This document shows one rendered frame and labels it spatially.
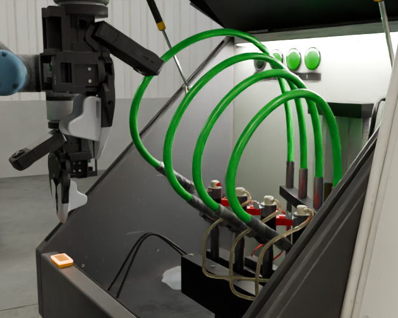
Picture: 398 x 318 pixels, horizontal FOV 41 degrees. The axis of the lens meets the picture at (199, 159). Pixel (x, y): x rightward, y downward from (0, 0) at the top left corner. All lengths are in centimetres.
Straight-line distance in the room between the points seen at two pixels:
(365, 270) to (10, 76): 63
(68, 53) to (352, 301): 52
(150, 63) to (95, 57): 9
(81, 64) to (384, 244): 47
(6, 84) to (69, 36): 23
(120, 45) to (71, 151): 41
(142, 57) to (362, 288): 45
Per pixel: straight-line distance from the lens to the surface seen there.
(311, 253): 74
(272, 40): 128
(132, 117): 93
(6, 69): 94
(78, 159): 110
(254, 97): 137
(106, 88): 74
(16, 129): 735
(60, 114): 109
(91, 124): 75
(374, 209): 79
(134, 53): 77
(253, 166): 139
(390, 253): 76
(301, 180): 108
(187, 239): 142
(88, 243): 129
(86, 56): 73
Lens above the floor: 135
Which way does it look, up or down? 9 degrees down
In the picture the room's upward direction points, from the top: straight up
